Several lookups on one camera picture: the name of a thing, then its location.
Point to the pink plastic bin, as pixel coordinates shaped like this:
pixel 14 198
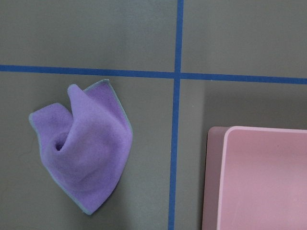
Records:
pixel 255 179

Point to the purple microfiber cloth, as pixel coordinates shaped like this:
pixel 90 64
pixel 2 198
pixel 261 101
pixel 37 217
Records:
pixel 85 148

